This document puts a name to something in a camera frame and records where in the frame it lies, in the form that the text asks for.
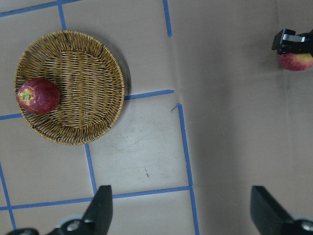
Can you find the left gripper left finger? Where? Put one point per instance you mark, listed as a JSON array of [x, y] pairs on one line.
[[96, 219]]

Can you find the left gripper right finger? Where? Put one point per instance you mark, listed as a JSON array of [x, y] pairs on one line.
[[270, 218]]

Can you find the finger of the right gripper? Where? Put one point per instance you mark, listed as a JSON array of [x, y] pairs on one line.
[[287, 41]]

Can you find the red yellow apple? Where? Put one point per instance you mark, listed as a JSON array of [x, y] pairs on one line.
[[295, 62]]

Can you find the dark red apple in basket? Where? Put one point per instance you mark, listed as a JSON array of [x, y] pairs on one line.
[[38, 96]]

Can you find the wicker basket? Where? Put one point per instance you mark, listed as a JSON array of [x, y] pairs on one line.
[[90, 80]]

